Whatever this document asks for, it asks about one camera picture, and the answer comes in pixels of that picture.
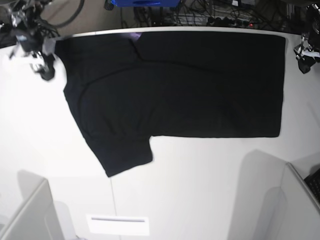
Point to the power strip with red light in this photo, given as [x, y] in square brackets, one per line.
[226, 22]

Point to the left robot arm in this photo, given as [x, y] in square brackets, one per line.
[312, 19]

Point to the black T-shirt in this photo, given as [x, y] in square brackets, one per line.
[124, 88]

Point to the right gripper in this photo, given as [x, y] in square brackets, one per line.
[31, 33]

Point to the white paper label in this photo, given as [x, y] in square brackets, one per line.
[118, 225]

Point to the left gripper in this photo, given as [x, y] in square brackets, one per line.
[307, 52]

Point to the right white partition panel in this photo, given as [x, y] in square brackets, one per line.
[296, 215]

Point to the black keyboard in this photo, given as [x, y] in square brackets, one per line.
[313, 182]

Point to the blue plastic bin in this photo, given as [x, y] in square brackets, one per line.
[145, 3]

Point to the left white partition panel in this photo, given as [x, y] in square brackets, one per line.
[36, 218]

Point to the white partition panel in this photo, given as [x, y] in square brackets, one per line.
[296, 215]
[36, 218]

